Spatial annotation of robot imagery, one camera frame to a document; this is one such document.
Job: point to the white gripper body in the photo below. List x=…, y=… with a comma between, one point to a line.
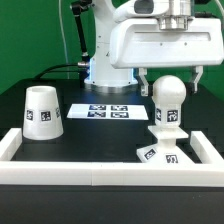
x=139, y=43

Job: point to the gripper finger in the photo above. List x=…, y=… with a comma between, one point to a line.
x=145, y=87
x=196, y=74

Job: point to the white lamp bulb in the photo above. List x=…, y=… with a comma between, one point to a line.
x=169, y=92

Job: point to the white lamp base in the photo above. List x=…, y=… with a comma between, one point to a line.
x=165, y=151

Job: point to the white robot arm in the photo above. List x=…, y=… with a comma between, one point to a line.
x=103, y=75

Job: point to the white lamp shade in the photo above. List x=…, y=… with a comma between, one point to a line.
x=42, y=117

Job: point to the white marker sheet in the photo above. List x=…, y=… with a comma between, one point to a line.
x=107, y=111

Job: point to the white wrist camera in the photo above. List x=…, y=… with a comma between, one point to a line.
x=140, y=9

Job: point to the white U-shaped frame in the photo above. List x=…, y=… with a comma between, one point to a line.
x=209, y=172

